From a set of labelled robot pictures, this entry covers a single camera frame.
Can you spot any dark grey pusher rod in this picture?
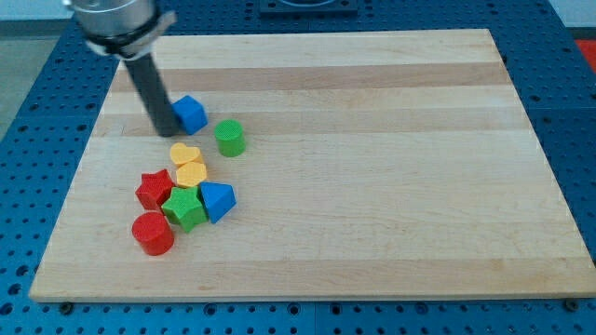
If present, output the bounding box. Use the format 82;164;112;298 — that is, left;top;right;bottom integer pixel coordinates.
124;53;180;138

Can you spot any blue cube block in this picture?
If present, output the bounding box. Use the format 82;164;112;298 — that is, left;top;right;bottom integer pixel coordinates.
172;96;209;135

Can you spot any yellow heart block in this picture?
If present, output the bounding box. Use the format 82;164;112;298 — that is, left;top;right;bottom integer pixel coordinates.
169;142;204;167

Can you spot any green cylinder block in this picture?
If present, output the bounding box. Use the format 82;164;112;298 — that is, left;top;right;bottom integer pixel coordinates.
214;119;246;157

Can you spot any yellow hexagon block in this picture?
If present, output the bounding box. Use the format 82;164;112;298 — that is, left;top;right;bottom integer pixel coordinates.
176;162;208;188

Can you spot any red star block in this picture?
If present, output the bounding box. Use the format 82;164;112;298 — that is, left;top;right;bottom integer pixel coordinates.
135;169;174;211

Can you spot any green star block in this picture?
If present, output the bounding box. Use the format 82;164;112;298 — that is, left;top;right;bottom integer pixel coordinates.
161;186;209;234

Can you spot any blue triangular prism block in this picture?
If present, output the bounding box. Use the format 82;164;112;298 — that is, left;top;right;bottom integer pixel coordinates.
199;181;237;223

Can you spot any red cylinder block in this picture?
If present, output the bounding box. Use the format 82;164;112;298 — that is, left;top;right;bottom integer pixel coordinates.
131;211;175;256

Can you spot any light wooden board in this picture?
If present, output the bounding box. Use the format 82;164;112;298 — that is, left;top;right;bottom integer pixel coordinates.
30;29;595;302

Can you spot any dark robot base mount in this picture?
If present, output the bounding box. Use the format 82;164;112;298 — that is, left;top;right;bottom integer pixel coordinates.
256;0;359;16

